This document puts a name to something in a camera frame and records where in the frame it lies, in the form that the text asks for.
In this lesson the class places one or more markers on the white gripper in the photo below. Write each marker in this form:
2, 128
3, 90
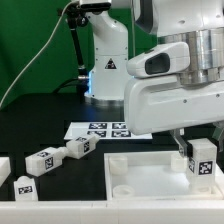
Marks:
159, 104

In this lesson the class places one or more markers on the white square tabletop part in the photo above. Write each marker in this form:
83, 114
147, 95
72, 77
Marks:
153, 176

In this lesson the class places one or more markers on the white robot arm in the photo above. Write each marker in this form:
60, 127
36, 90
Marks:
180, 82

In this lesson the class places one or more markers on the white marker sheet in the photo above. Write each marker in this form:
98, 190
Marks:
106, 130

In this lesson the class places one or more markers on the white front fence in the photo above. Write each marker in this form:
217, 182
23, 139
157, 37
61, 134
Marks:
112, 212

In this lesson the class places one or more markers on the white left fence block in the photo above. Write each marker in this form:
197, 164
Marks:
5, 169

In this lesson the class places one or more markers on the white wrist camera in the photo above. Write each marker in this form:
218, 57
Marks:
164, 59

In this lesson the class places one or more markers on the black camera on mount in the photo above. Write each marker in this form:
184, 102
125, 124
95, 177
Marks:
95, 5

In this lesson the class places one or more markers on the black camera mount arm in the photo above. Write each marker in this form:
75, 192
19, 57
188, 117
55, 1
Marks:
76, 17

